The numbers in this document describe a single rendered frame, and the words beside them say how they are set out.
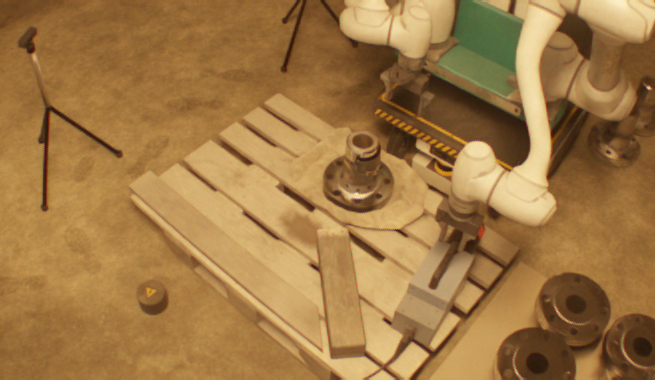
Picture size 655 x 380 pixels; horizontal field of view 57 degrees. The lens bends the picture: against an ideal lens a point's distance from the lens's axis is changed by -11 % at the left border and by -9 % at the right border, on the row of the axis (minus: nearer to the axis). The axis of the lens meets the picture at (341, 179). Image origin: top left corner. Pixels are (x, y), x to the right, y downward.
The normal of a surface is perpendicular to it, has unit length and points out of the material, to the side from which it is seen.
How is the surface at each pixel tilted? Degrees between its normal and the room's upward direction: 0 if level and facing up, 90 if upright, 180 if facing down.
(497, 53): 90
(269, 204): 0
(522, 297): 0
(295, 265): 0
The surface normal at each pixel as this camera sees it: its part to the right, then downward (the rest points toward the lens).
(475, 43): -0.60, 0.57
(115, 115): 0.05, -0.67
